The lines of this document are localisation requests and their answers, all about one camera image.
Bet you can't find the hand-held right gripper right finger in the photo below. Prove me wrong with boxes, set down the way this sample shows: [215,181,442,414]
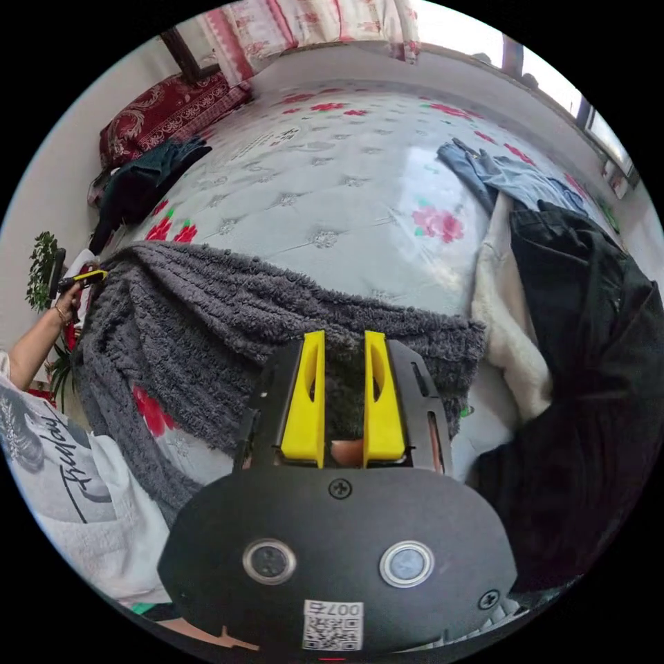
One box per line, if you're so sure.
[362,329,407,469]

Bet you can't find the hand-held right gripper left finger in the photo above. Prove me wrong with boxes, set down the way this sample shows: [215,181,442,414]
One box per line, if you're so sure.
[279,330,326,469]

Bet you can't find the gray wool pants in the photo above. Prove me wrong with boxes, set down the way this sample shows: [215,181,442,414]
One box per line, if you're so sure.
[71,241,488,526]

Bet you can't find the person's left forearm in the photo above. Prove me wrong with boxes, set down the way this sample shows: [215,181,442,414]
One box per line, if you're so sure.
[7,306,71,391]

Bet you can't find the person's left hand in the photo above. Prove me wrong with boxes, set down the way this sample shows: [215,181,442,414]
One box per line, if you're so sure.
[55,286,87,326]

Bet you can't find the person's right hand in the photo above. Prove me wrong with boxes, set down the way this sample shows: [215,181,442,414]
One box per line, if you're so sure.
[329,409,447,470]

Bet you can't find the green plant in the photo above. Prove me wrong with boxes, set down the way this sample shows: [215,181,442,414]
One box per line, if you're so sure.
[26,230,80,412]

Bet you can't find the pile of dark clothes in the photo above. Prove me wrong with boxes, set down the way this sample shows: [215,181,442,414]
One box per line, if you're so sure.
[88,136,214,256]

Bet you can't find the red patterned pillow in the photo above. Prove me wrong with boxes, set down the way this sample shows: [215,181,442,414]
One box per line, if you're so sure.
[98,71,255,170]

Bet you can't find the person's body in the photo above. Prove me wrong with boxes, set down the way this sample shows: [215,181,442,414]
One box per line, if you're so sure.
[0,350,260,654]

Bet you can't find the bed with flowered quilt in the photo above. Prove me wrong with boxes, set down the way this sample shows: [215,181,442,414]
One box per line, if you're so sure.
[86,77,640,501]

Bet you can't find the flowered curtain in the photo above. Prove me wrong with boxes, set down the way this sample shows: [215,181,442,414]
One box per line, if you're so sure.
[202,0,422,79]

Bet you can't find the window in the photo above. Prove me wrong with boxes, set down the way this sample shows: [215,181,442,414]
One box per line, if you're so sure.
[414,2,642,201]

